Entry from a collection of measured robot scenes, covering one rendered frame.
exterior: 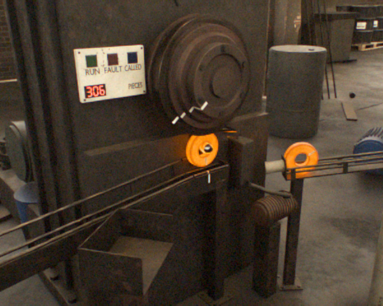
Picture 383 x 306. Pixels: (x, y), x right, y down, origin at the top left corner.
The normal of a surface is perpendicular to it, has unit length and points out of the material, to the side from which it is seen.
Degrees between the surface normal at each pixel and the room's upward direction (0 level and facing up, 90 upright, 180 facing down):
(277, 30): 90
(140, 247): 5
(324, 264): 0
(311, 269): 0
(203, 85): 90
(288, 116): 90
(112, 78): 90
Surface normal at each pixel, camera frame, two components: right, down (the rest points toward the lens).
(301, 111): 0.15, 0.37
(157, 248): -0.01, -0.89
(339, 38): 0.56, 0.32
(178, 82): -0.39, 0.29
